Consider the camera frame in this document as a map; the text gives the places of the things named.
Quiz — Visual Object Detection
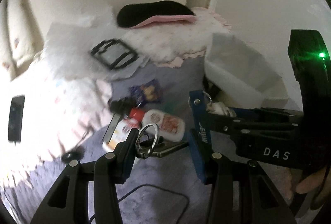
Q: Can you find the white bottle red label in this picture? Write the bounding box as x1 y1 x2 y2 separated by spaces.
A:
141 109 185 142

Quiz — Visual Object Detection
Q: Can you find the black phone ring holder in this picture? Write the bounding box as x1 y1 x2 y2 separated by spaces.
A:
135 123 188 160

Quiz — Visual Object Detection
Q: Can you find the right hand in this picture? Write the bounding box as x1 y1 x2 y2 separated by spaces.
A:
295 168 330 208

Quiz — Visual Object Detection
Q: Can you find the orange label red cap bottle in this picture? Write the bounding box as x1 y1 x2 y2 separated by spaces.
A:
102 106 141 153

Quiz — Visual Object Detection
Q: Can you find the blue snack packet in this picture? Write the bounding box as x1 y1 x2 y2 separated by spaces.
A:
129 79 163 106

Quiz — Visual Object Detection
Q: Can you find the black key bunch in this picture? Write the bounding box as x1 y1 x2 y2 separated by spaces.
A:
108 97 136 116

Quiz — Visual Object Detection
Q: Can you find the floral white blanket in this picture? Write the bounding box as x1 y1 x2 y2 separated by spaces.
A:
1 7 229 187

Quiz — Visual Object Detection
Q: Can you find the black pink slipper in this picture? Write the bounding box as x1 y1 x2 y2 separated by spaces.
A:
117 0 197 29

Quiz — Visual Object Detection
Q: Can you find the black smartphone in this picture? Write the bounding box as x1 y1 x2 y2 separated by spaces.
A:
8 95 25 143

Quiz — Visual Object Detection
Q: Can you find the clear plastic bag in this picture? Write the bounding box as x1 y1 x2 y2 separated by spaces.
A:
41 6 149 81

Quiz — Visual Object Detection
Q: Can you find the black cable on carpet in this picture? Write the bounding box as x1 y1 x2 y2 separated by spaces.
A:
88 183 191 224

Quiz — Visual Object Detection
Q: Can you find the black plastic frame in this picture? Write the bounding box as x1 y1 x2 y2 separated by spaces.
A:
89 39 139 70

